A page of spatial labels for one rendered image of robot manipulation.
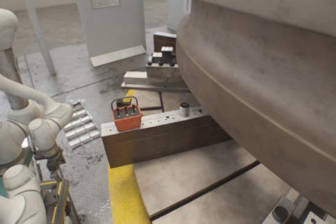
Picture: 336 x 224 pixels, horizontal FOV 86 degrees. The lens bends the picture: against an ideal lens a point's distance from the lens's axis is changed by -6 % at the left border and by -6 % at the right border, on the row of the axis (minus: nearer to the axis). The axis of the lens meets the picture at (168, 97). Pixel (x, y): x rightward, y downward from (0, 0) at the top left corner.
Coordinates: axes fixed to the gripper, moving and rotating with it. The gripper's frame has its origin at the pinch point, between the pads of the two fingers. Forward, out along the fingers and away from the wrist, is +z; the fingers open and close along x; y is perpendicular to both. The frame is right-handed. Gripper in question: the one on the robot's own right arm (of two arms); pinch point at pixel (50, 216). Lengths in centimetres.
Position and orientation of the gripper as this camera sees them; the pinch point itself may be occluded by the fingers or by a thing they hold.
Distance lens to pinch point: 121.7
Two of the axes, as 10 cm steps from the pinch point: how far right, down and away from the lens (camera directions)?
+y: -9.7, 1.3, -1.9
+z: 0.0, 8.2, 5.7
